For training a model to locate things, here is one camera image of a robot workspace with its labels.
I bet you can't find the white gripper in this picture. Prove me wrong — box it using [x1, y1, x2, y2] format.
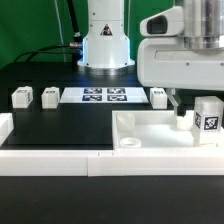
[137, 0, 224, 116]

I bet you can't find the white square tabletop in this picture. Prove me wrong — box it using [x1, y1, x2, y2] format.
[112, 110, 224, 150]

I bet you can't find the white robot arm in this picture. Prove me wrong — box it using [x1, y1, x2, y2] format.
[78, 0, 224, 91]

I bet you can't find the white U-shaped fence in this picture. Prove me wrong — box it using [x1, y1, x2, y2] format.
[0, 113, 224, 177]

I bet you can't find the white sheet with tags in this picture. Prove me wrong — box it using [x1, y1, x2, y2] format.
[60, 87, 148, 103]

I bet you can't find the black hose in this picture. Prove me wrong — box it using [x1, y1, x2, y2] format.
[65, 0, 83, 44]

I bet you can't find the black cable with connector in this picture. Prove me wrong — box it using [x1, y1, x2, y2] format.
[13, 41, 83, 64]

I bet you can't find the white thin cable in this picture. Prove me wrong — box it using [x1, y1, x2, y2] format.
[53, 0, 67, 63]

